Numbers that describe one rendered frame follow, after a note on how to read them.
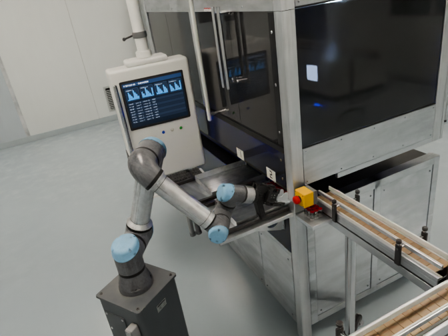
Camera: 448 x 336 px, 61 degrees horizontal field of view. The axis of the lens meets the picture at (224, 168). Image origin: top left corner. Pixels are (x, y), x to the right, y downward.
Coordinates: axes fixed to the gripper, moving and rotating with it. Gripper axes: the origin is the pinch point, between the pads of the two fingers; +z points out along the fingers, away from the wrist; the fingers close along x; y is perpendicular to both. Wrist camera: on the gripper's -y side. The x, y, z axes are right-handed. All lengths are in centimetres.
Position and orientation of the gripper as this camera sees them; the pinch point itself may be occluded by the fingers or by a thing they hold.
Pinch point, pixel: (287, 202)
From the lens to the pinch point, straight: 176.3
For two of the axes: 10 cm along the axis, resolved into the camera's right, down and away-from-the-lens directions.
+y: 2.6, -9.3, -2.5
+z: 8.7, 1.1, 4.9
